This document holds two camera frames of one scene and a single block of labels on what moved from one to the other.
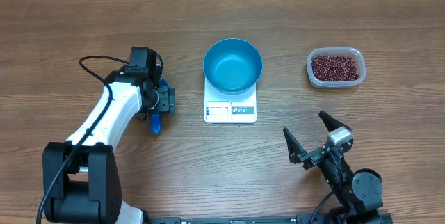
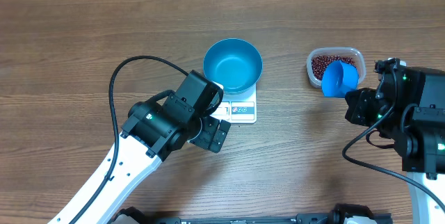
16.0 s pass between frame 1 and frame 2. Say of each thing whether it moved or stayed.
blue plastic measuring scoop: moved
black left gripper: moved
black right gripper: moved
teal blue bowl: stayed
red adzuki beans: stayed
